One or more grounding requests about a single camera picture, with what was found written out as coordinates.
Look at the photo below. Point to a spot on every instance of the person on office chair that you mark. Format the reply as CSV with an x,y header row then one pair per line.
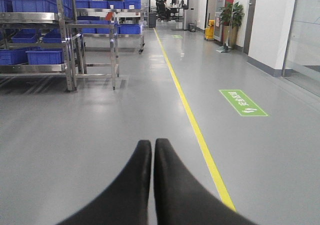
x,y
163,13

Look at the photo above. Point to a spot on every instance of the grey trash bin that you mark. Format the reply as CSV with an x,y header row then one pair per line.
x,y
152,19

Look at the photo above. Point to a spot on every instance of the stainless steel shelf rack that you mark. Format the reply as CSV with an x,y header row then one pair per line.
x,y
36,39

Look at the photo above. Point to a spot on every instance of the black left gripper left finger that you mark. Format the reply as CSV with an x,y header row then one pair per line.
x,y
125,200

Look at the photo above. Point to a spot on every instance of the yellow floor line tape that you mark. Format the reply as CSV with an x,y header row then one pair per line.
x,y
207,156

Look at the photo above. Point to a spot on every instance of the green floor sign sticker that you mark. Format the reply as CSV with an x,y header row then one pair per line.
x,y
244,105

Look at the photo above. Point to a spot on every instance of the stainless steel wheeled cart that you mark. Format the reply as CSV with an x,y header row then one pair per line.
x,y
114,23

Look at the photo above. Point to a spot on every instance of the potted green plant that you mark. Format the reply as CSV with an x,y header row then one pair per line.
x,y
231,19

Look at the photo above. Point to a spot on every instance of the yellow mop bucket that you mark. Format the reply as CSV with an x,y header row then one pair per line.
x,y
209,30

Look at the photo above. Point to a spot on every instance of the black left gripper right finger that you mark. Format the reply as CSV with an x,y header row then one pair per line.
x,y
180,199

